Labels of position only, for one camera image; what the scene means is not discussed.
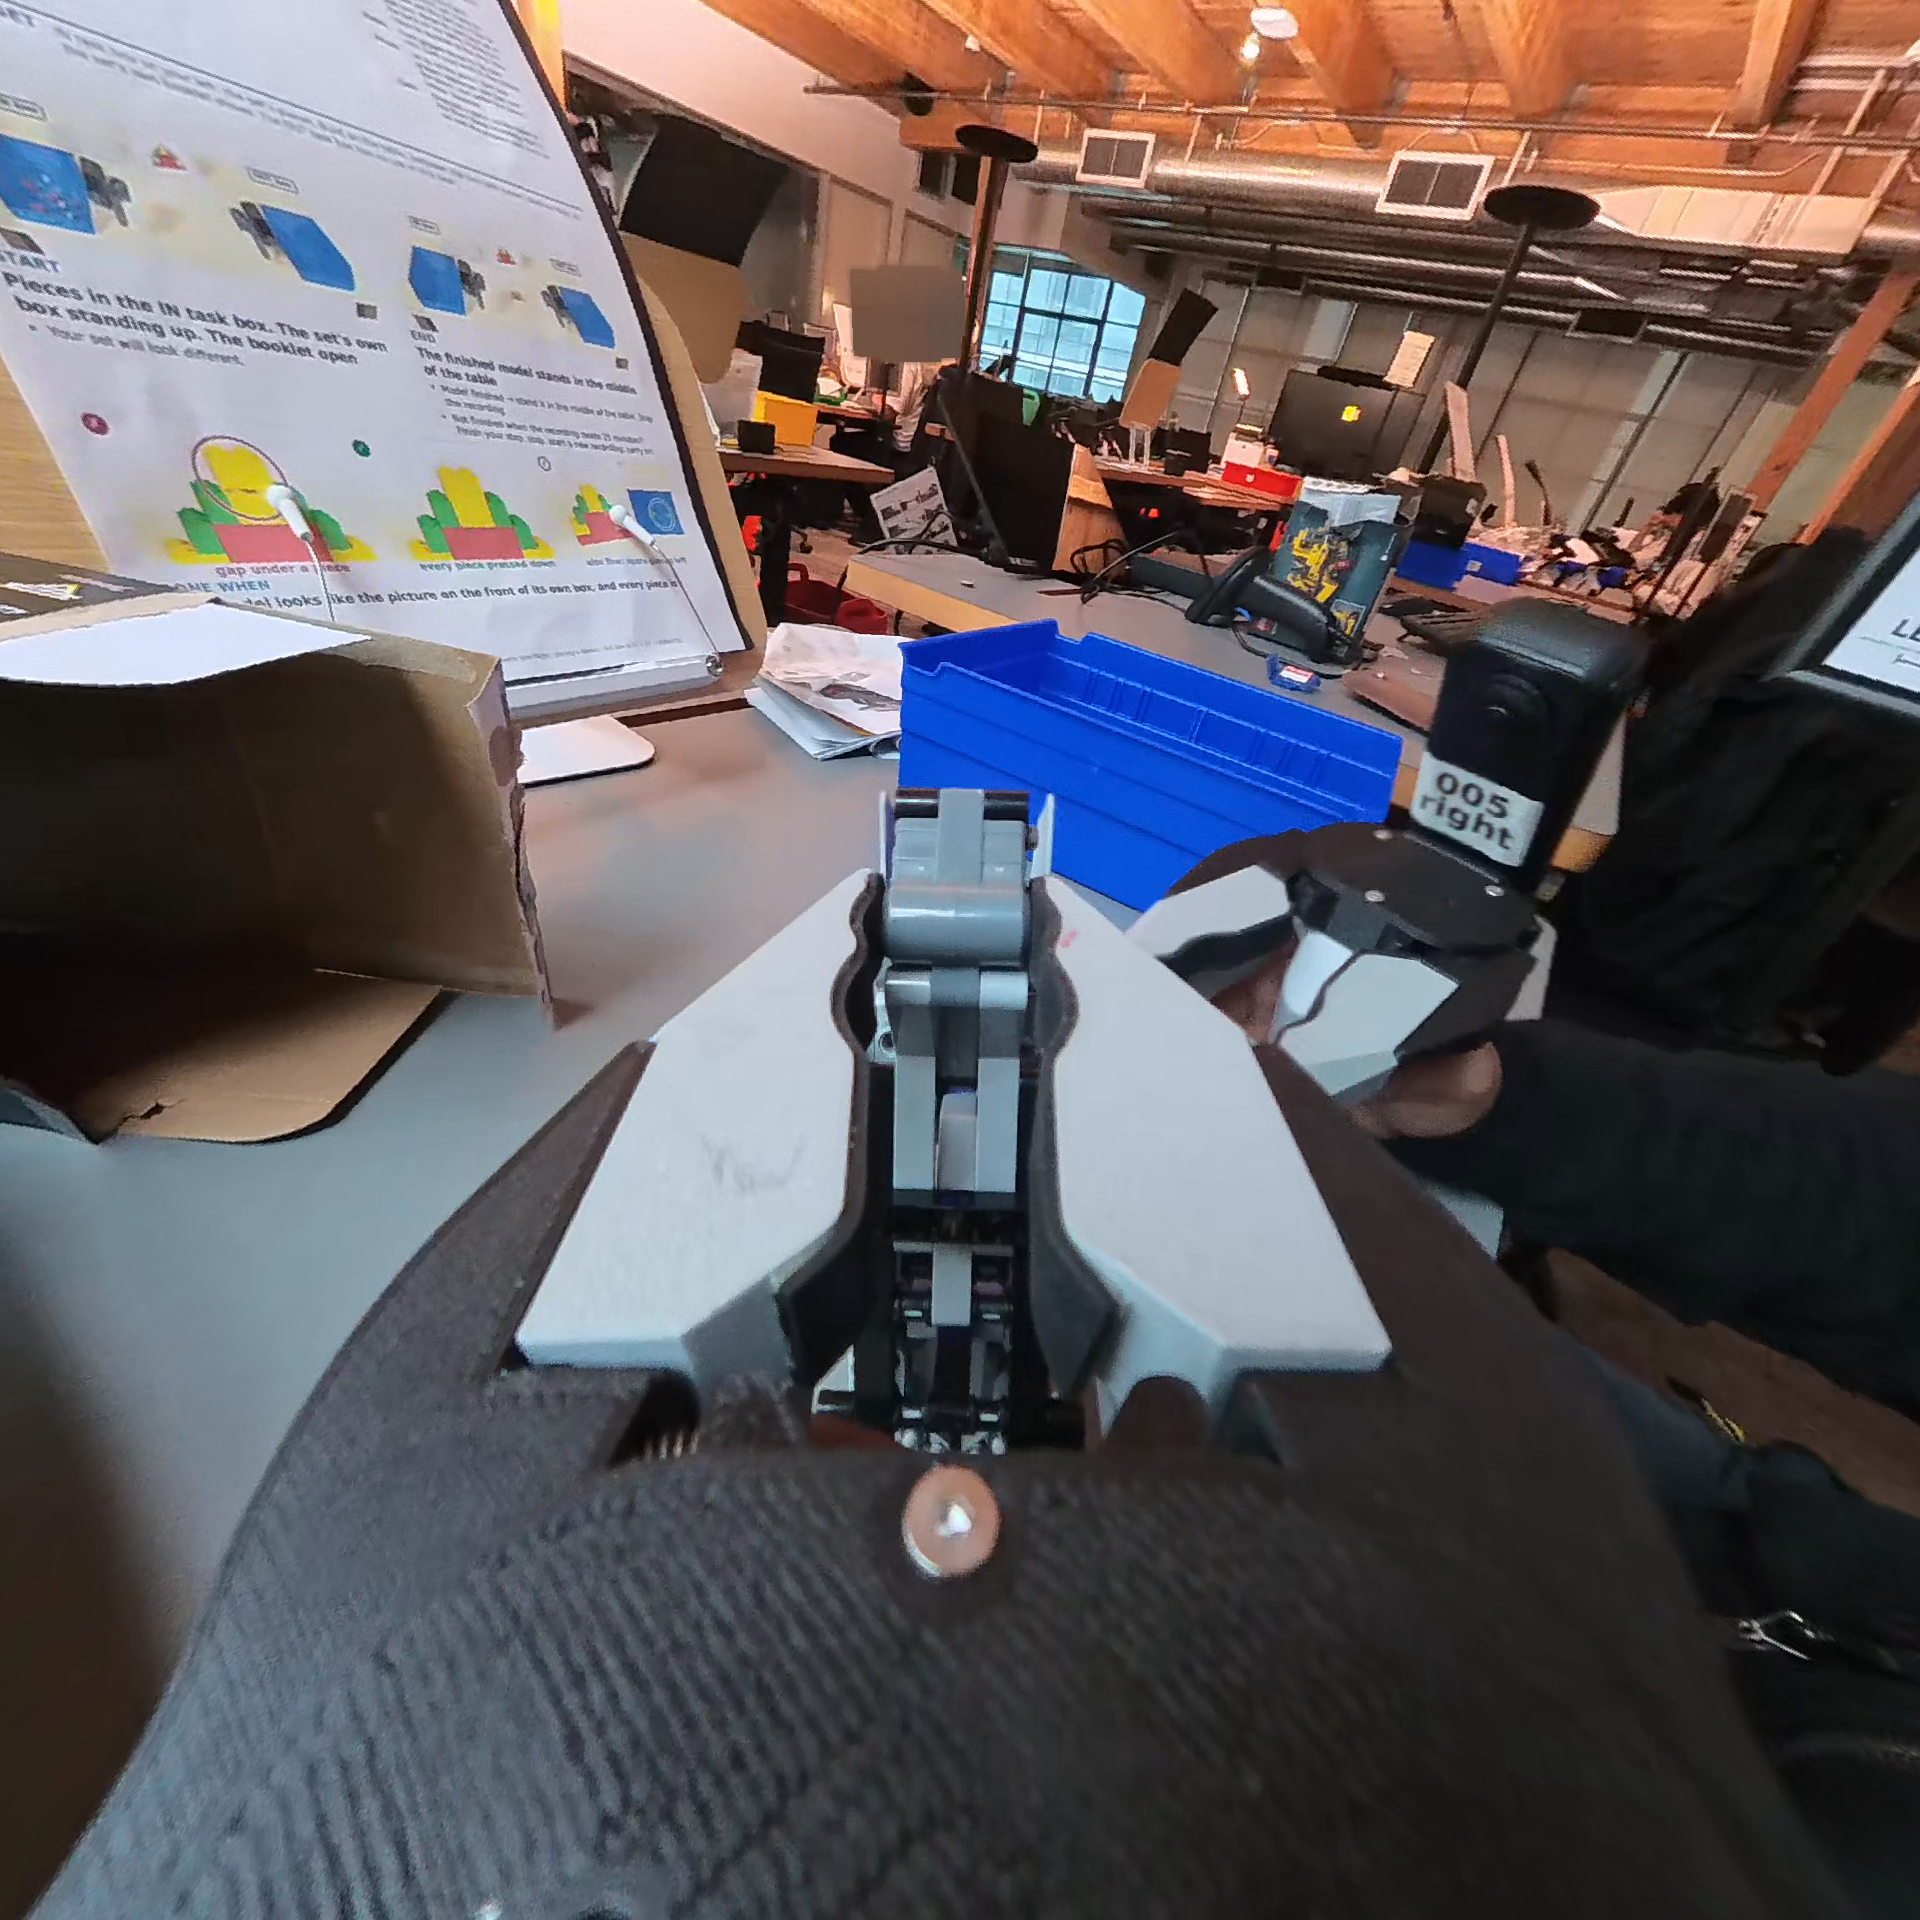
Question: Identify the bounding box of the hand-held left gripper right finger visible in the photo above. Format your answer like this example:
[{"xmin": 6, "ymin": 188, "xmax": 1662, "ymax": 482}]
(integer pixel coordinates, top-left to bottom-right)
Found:
[{"xmin": 1034, "ymin": 879, "xmax": 1391, "ymax": 1427}]

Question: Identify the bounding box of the black desk phone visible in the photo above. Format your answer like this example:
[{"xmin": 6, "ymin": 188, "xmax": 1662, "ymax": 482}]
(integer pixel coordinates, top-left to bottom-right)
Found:
[{"xmin": 1186, "ymin": 546, "xmax": 1363, "ymax": 664}]

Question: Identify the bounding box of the black lego set box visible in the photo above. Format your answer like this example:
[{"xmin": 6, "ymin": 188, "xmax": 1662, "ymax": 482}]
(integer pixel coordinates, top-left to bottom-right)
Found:
[{"xmin": 0, "ymin": 553, "xmax": 559, "ymax": 1144}]

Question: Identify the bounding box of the yellow black lego box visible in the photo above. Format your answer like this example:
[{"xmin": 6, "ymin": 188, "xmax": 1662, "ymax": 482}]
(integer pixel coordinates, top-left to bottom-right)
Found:
[{"xmin": 1270, "ymin": 482, "xmax": 1408, "ymax": 660}]

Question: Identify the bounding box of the black pole lamp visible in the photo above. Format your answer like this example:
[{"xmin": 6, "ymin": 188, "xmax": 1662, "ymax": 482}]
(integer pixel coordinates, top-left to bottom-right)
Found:
[
  {"xmin": 952, "ymin": 126, "xmax": 1041, "ymax": 377},
  {"xmin": 1419, "ymin": 182, "xmax": 1603, "ymax": 487}
]

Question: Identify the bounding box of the grey red lego vehicle model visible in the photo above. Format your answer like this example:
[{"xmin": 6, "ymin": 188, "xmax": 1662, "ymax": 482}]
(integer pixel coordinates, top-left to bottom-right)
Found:
[{"xmin": 810, "ymin": 787, "xmax": 1090, "ymax": 1457}]

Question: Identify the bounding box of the person's right hand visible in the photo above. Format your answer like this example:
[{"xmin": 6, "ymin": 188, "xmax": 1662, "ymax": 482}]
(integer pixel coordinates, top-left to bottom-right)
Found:
[{"xmin": 1208, "ymin": 943, "xmax": 1505, "ymax": 1142}]

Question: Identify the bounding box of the black computer monitor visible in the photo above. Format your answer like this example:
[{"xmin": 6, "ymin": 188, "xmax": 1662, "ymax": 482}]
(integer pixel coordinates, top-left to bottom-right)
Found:
[{"xmin": 1269, "ymin": 369, "xmax": 1430, "ymax": 487}]

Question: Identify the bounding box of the blue plastic bin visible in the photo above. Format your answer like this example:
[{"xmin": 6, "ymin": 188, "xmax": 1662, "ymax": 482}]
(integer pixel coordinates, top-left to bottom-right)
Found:
[{"xmin": 897, "ymin": 626, "xmax": 1403, "ymax": 915}]

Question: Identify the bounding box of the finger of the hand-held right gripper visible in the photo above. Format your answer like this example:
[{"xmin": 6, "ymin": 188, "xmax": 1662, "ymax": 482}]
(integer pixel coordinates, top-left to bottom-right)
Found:
[
  {"xmin": 1270, "ymin": 930, "xmax": 1466, "ymax": 1108},
  {"xmin": 1125, "ymin": 867, "xmax": 1301, "ymax": 999}
]

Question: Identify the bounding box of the red plastic bin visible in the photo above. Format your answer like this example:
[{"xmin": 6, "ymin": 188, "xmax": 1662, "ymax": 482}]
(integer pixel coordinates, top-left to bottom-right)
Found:
[{"xmin": 779, "ymin": 565, "xmax": 892, "ymax": 637}]

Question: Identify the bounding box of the person's black jacket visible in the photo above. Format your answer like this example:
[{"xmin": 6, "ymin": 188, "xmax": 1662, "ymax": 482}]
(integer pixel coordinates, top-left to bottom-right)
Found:
[{"xmin": 1546, "ymin": 533, "xmax": 1920, "ymax": 1920}]

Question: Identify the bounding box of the lego instruction booklet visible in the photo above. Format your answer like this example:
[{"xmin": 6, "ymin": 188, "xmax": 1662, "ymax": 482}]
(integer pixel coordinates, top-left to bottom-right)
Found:
[{"xmin": 744, "ymin": 677, "xmax": 904, "ymax": 766}]

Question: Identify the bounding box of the printed instruction sheet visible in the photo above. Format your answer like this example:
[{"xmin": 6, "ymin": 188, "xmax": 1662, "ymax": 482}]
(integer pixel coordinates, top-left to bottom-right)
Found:
[{"xmin": 0, "ymin": 0, "xmax": 750, "ymax": 684}]

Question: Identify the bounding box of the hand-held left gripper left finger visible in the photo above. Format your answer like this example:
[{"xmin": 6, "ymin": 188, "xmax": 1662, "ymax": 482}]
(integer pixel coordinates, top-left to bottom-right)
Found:
[{"xmin": 513, "ymin": 868, "xmax": 887, "ymax": 1420}]

